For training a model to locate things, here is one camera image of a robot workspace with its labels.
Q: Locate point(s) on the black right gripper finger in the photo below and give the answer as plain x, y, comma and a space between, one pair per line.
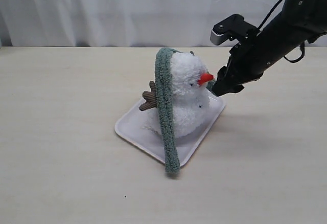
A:
221, 87

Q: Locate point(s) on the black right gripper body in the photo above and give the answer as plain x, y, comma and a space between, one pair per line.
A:
244, 61

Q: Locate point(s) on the green fleece scarf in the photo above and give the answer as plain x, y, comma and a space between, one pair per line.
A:
171, 156

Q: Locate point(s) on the white plush snowman toy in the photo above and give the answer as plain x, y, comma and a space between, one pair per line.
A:
178, 95

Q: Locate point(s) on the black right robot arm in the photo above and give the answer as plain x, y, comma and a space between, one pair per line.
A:
298, 22

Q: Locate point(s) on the white backdrop curtain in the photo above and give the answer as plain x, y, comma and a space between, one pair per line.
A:
120, 23

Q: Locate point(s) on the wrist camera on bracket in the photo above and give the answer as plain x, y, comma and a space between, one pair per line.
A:
232, 28

